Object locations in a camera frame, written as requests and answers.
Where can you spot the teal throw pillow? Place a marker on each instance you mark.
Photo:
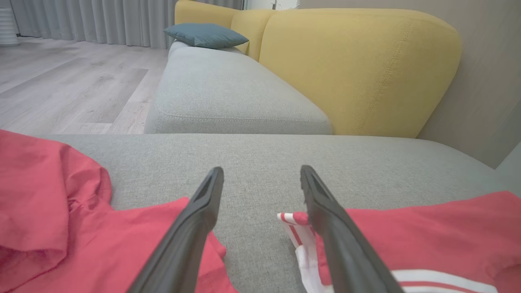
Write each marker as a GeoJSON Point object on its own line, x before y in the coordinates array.
{"type": "Point", "coordinates": [203, 34]}

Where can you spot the wide yellow sofa backrest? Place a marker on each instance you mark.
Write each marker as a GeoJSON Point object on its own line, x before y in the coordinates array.
{"type": "Point", "coordinates": [358, 69]}

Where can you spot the white ribbed appliance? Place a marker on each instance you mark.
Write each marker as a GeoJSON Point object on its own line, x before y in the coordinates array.
{"type": "Point", "coordinates": [7, 28]}

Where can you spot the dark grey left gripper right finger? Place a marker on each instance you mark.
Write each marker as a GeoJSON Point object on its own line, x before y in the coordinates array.
{"type": "Point", "coordinates": [346, 252]}

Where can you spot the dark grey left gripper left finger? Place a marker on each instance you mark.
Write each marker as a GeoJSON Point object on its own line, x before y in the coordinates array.
{"type": "Point", "coordinates": [183, 244]}

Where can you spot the red jersey number 23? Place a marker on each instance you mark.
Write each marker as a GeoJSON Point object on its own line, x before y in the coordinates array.
{"type": "Point", "coordinates": [427, 236]}

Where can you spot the small grey sofa seat cushion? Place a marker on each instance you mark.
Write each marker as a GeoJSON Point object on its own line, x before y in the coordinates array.
{"type": "Point", "coordinates": [228, 89]}

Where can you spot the grey curtain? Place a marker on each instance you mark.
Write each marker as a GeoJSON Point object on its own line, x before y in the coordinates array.
{"type": "Point", "coordinates": [101, 20]}

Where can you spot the red shorts with white stripe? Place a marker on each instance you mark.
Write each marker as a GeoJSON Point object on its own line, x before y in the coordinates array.
{"type": "Point", "coordinates": [40, 195]}

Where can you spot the grey sofa side cushion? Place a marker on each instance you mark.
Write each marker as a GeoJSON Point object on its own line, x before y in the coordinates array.
{"type": "Point", "coordinates": [511, 171]}

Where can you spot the narrow yellow sofa backrest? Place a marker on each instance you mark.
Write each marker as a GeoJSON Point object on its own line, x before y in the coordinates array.
{"type": "Point", "coordinates": [244, 24]}

